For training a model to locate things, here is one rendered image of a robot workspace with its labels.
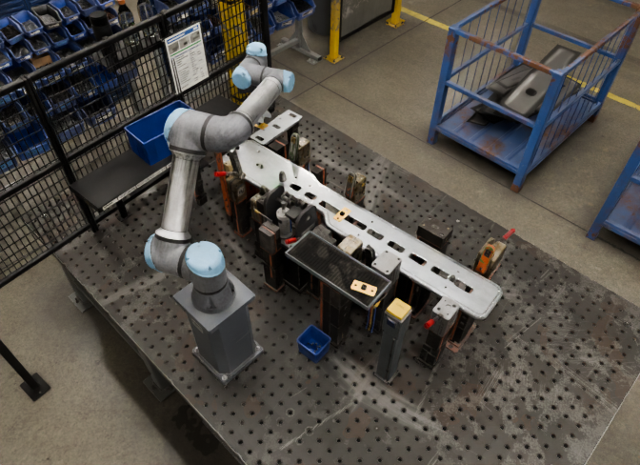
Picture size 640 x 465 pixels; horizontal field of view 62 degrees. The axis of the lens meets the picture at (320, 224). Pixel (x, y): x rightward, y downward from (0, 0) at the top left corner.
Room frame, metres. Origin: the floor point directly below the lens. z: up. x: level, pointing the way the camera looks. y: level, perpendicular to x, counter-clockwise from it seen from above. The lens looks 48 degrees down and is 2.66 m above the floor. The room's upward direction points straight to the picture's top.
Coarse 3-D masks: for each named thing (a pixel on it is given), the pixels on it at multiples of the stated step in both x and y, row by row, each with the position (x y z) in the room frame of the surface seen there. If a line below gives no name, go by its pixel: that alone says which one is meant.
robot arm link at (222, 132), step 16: (272, 80) 1.62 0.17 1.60; (288, 80) 1.65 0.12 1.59; (256, 96) 1.51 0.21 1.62; (272, 96) 1.56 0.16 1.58; (240, 112) 1.39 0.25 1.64; (256, 112) 1.44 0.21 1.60; (208, 128) 1.31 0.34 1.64; (224, 128) 1.31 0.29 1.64; (240, 128) 1.34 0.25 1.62; (208, 144) 1.28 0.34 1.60; (224, 144) 1.29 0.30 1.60; (240, 144) 1.33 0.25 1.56
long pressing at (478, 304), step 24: (264, 168) 1.84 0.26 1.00; (288, 168) 1.84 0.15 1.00; (312, 192) 1.68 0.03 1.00; (336, 192) 1.69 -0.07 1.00; (360, 216) 1.54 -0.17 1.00; (384, 240) 1.41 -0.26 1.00; (408, 240) 1.41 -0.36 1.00; (408, 264) 1.29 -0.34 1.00; (432, 264) 1.29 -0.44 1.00; (456, 264) 1.29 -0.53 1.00; (432, 288) 1.17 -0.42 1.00; (456, 288) 1.18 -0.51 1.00; (480, 288) 1.18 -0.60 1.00; (480, 312) 1.07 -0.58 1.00
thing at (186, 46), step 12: (192, 24) 2.32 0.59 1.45; (168, 36) 2.21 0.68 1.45; (180, 36) 2.26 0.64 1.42; (192, 36) 2.31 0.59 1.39; (168, 48) 2.20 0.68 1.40; (180, 48) 2.25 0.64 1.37; (192, 48) 2.30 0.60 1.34; (204, 48) 2.35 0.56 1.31; (168, 60) 2.18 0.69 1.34; (180, 60) 2.24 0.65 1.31; (192, 60) 2.29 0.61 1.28; (204, 60) 2.34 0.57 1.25; (180, 72) 2.23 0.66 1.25; (192, 72) 2.28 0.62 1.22; (204, 72) 2.33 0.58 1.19; (180, 84) 2.21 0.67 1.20; (192, 84) 2.27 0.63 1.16
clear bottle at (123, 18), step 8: (120, 0) 2.16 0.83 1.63; (120, 8) 2.16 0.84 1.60; (128, 8) 2.18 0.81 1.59; (120, 16) 2.15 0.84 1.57; (128, 16) 2.16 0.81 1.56; (120, 24) 2.16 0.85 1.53; (128, 24) 2.15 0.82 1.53; (136, 32) 2.17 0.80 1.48; (128, 40) 2.15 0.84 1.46; (136, 40) 2.16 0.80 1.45
